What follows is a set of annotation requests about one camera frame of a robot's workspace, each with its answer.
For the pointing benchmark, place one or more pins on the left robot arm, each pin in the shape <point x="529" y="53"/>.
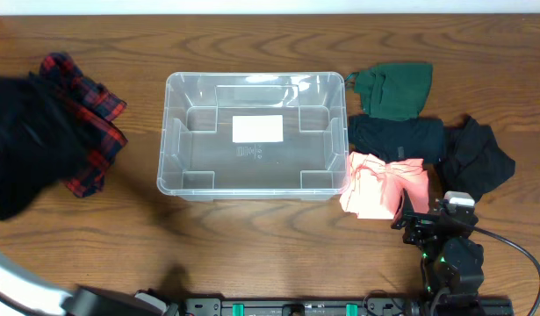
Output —
<point x="23" y="293"/>

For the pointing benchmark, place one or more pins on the black crumpled garment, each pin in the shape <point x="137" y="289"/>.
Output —
<point x="473" y="163"/>

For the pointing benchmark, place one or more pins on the white label sticker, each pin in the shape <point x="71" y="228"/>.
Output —
<point x="258" y="129"/>

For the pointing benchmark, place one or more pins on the dark navy garment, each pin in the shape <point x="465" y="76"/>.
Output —
<point x="393" y="141"/>

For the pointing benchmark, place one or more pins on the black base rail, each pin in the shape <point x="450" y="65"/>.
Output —
<point x="370" y="306"/>

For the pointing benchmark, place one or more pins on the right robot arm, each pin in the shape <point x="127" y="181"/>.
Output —
<point x="451" y="264"/>

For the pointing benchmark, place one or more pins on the red navy plaid shirt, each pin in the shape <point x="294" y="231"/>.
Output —
<point x="95" y="108"/>

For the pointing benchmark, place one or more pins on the clear plastic storage container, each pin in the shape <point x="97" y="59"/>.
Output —
<point x="198" y="160"/>

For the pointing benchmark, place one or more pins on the pink folded garment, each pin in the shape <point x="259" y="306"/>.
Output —
<point x="377" y="188"/>

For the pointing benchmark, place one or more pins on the black pants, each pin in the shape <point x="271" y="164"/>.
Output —
<point x="41" y="142"/>

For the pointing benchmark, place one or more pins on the dark green folded garment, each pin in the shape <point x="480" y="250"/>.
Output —
<point x="394" y="91"/>

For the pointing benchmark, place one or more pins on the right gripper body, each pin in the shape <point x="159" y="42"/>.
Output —
<point x="421" y="233"/>

